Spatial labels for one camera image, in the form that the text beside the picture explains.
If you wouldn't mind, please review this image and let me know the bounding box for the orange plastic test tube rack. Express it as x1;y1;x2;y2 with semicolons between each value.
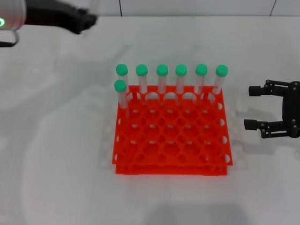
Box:
112;84;234;176

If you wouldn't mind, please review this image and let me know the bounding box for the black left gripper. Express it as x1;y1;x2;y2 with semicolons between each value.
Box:
23;2;98;35

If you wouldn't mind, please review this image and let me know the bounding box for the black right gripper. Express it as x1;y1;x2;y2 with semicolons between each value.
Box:
244;79;300;139

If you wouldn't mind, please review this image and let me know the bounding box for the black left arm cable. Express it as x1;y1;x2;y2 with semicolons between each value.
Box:
0;30;20;48

